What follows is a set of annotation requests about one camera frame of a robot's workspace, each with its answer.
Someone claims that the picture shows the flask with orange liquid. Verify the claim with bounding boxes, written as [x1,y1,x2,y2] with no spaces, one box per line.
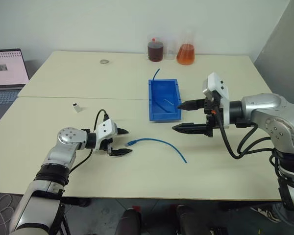
[176,29,196,66]

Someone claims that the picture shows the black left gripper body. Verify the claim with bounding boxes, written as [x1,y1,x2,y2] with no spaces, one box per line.
[100,138,115,155]

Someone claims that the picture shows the black table frame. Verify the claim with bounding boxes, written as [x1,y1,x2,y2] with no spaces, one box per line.
[48,197,91,235]

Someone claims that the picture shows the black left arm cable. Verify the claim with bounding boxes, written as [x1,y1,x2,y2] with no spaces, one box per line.
[70,109,111,172]

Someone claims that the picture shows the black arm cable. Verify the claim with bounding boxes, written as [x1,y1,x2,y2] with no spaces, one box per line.
[212,107,278,160]
[70,109,111,172]

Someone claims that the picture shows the long blue ethernet cable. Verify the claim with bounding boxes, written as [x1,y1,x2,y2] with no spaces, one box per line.
[126,138,188,164]

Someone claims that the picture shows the white floor cables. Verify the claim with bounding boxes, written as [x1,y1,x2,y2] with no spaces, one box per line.
[0,192,23,225]

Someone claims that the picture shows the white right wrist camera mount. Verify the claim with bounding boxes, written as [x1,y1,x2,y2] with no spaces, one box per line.
[202,71,230,129]

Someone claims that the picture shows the beaker with dark red liquid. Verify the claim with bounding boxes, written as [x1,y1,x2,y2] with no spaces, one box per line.
[147,36,165,63]

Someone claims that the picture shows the blue plastic bin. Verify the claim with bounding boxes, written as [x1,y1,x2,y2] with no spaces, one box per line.
[147,78,183,123]

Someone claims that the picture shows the small empty clear beaker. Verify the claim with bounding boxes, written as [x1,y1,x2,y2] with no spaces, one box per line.
[165,40,176,61]

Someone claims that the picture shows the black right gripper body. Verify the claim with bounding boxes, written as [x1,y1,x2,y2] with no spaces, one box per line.
[202,96,224,138]

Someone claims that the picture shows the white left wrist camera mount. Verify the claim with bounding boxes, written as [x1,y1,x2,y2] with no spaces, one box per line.
[95,119,118,151]

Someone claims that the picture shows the thin blue cable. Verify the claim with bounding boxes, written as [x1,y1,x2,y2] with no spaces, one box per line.
[151,68,174,114]

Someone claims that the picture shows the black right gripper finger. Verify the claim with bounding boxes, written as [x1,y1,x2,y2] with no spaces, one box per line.
[177,98,206,111]
[171,122,208,137]

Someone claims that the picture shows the black and white shoe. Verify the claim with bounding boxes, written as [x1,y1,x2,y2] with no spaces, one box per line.
[249,207,283,223]

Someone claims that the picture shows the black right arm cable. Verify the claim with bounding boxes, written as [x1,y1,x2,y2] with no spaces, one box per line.
[212,107,278,160]

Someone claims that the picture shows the grey open laptop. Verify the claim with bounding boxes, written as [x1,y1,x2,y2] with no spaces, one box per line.
[0,48,30,121]

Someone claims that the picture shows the dark rounded shape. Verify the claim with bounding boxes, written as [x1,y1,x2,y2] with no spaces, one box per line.
[118,207,142,235]
[174,204,211,235]

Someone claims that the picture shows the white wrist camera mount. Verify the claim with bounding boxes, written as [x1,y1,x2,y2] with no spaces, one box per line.
[95,119,118,151]
[202,71,230,129]

